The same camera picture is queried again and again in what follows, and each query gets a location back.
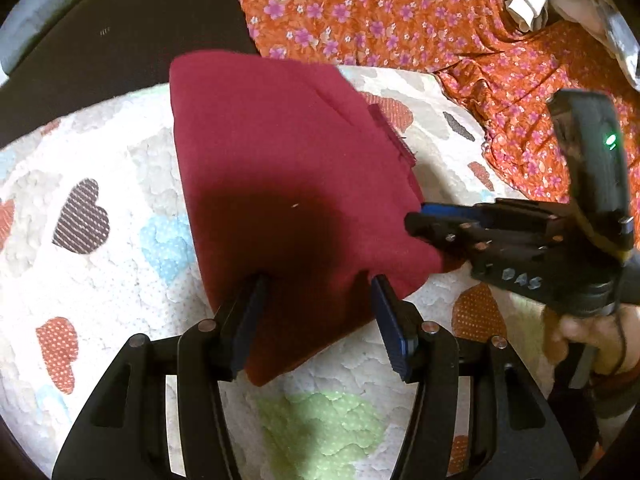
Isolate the white heart-print quilt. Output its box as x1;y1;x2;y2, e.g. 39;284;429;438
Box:
0;62;640;480

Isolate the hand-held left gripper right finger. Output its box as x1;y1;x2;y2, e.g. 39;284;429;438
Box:
370;274;581;480

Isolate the orange floral cloth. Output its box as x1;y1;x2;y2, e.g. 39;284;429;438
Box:
215;0;640;206

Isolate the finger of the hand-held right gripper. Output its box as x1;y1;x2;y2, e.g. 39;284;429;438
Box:
404;211;501;267
421;199;568;231

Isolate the maroon long-sleeve shirt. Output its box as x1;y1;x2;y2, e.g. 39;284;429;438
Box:
169;50;443;387

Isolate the person's right hand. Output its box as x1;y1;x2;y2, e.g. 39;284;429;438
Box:
542;306;625;377

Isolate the black mat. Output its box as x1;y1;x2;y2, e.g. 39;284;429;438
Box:
0;0;261;146

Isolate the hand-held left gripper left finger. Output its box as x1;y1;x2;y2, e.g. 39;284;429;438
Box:
52;272;271;480

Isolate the grey crumpled cloth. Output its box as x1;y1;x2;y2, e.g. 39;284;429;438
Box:
560;0;640;88

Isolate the grey-blue cushion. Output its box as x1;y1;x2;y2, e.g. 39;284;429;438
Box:
0;0;116;78

